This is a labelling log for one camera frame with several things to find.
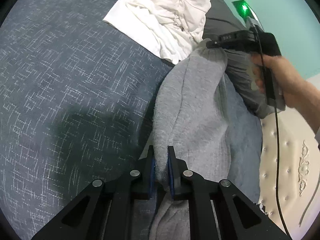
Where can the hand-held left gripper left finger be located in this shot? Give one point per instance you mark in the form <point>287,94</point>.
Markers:
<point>152,177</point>

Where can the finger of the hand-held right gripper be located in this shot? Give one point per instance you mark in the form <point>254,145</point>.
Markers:
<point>212,43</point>

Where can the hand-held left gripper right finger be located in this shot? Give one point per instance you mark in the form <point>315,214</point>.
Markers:
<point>170,180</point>

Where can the grey fleece pants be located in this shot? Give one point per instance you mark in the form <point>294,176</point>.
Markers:
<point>197,105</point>

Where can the person's right forearm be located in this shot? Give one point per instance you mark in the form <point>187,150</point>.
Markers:
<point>307,105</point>

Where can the person's right hand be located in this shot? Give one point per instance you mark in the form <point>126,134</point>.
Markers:
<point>282,72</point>

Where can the dark grey long pillow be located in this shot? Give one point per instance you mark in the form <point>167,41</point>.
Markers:
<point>218,22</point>

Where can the white shirt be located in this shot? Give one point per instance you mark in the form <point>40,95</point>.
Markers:
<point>162,12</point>

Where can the cream tufted headboard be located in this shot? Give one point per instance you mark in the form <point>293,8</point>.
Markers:
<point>287,175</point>

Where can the blue patterned bedspread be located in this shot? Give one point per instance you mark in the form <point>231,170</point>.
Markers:
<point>75,80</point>

